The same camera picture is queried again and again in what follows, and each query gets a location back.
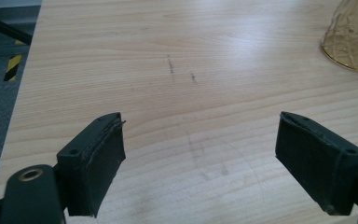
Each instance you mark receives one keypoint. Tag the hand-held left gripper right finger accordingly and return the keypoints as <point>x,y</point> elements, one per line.
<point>320,161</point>

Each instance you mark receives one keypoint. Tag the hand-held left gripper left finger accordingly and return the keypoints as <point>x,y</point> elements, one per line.
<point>90,161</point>

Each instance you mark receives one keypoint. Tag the black slanted stand strut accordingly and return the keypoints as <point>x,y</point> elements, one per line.
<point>3,28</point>

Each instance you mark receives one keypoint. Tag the amber glass cup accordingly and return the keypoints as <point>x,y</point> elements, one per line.
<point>351,34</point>

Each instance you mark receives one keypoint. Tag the yellow black floor tape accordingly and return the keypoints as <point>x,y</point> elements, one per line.
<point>12,67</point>
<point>19,42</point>

